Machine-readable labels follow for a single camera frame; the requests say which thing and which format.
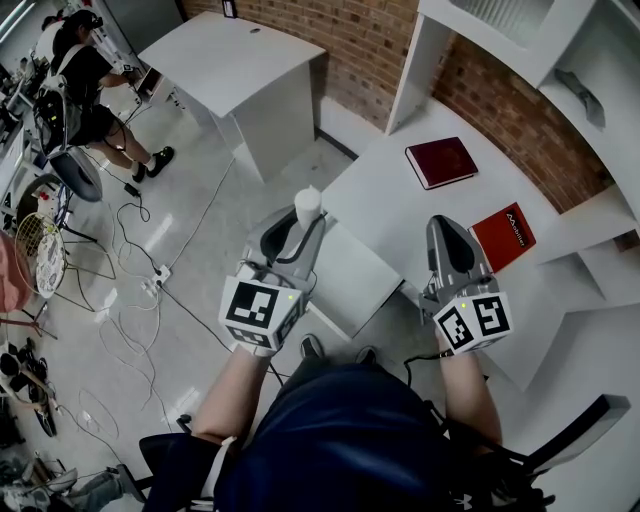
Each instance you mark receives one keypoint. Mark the grey shell chair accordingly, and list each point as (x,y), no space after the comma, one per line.
(80,175)

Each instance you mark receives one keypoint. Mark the white power strip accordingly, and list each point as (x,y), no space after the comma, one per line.
(161,275)

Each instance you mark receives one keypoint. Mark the white cylinder object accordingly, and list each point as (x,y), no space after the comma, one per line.
(306,205)

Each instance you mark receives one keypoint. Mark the pink padded chair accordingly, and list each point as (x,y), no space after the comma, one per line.
(10,280)

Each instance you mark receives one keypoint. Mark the person's right forearm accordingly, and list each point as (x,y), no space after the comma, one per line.
(467,395)

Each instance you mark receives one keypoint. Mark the dark red book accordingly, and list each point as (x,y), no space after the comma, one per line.
(442,161)

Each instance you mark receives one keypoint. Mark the white drawer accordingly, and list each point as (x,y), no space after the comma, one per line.
(350,280)

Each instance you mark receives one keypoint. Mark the white hutch shelf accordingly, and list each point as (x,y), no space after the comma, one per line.
(410,75)

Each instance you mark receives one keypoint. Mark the black rectangular panel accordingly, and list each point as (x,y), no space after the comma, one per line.
(575,440)

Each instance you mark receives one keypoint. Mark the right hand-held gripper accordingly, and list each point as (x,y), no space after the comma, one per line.
(472,320)

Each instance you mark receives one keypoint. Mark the person's navy shirt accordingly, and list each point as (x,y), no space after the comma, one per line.
(340,440)

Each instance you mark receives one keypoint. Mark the person's left forearm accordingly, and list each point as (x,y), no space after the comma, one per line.
(230,395)

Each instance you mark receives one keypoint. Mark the person's right shoe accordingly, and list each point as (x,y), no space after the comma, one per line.
(366,355)

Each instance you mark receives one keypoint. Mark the black office chair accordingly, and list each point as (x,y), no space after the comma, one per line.
(170,465)

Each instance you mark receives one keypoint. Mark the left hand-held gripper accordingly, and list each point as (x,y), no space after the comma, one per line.
(255,307)

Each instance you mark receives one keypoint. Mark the black power adapter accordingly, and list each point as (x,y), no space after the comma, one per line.
(132,190)

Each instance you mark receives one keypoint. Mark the black scooter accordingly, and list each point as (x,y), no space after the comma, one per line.
(45,415)

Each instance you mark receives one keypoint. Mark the person's shoe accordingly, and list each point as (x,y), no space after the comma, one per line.
(366,355)
(312,346)

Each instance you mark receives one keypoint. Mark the white side desk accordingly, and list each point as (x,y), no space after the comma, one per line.
(235,60)

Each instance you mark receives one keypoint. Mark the black picture frame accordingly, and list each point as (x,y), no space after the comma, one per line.
(229,7)

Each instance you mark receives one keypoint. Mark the wooden coat rack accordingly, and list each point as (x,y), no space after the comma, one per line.
(37,327)

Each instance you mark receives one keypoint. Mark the person's left shoe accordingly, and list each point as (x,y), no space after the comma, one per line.
(312,346)

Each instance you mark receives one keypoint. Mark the bright red book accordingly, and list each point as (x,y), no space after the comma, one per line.
(502,237)

